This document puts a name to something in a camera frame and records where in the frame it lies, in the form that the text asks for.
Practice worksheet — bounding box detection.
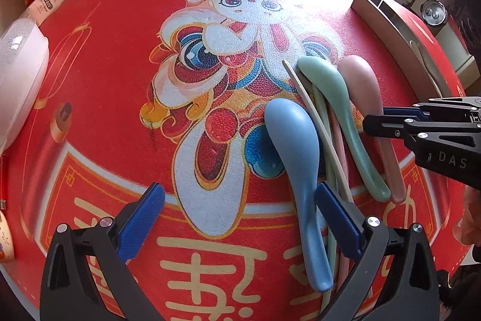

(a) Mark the pink spoon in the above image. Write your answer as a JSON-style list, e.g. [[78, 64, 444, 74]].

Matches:
[[337, 55, 408, 205]]

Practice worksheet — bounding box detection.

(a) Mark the steel utensil holder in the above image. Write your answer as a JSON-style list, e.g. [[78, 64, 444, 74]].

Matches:
[[351, 0, 468, 100]]

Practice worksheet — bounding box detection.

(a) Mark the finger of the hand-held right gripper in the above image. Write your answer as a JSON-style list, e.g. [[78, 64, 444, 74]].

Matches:
[[363, 113, 481, 156], [382, 97, 481, 120]]

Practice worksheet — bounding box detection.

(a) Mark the light green spoon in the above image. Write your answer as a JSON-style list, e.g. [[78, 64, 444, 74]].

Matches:
[[297, 56, 392, 203]]

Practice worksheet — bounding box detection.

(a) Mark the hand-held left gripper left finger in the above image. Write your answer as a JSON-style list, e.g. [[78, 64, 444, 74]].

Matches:
[[39, 183, 166, 321]]

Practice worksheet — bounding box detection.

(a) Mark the white chopstick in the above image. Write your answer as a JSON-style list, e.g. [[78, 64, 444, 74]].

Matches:
[[282, 60, 354, 203]]

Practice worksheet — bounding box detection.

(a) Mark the light blue spoon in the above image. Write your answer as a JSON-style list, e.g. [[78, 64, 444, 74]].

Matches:
[[264, 98, 335, 293]]

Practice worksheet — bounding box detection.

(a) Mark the silver electric pressure cooker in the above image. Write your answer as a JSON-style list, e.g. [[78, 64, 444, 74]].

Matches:
[[419, 0, 448, 36]]

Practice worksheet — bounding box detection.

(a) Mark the beige ceramic vessel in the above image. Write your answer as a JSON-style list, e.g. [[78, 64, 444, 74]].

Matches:
[[0, 212, 16, 265]]

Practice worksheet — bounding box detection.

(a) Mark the white plastic lid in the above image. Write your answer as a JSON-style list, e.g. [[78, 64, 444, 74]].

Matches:
[[0, 18, 50, 152]]

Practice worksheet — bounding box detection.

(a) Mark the person's right hand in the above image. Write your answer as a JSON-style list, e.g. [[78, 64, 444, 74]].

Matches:
[[453, 187, 481, 263]]

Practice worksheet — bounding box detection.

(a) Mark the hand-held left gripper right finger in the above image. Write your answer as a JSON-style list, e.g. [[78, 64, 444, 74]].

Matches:
[[315, 183, 440, 321]]

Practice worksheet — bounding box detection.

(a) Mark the red printed table mat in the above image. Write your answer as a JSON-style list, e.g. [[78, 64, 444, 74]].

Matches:
[[0, 0, 474, 321]]

